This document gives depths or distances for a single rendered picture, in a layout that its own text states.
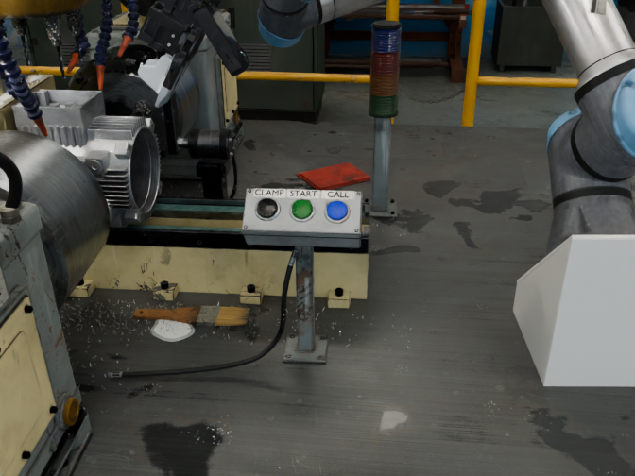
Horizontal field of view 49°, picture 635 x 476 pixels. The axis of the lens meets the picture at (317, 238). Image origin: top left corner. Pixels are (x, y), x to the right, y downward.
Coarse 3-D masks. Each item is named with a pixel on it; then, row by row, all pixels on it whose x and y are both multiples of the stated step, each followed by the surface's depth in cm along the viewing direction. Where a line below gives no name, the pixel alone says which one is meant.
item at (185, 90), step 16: (112, 48) 145; (128, 48) 144; (144, 48) 145; (112, 64) 138; (128, 64) 138; (144, 64) 138; (80, 80) 140; (96, 80) 140; (112, 80) 139; (128, 80) 139; (192, 80) 153; (112, 96) 141; (128, 96) 141; (144, 96) 140; (176, 96) 141; (192, 96) 151; (112, 112) 143; (128, 112) 142; (144, 112) 139; (160, 112) 142; (192, 112) 152; (160, 128) 144; (160, 144) 145
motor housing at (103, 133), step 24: (96, 120) 121; (120, 120) 121; (144, 120) 124; (96, 144) 119; (144, 144) 131; (120, 168) 116; (144, 168) 133; (120, 192) 117; (144, 192) 132; (144, 216) 127
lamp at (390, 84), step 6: (372, 78) 142; (378, 78) 141; (384, 78) 141; (390, 78) 141; (396, 78) 142; (372, 84) 143; (378, 84) 142; (384, 84) 142; (390, 84) 142; (396, 84) 143; (372, 90) 144; (378, 90) 142; (384, 90) 142; (390, 90) 142; (396, 90) 143
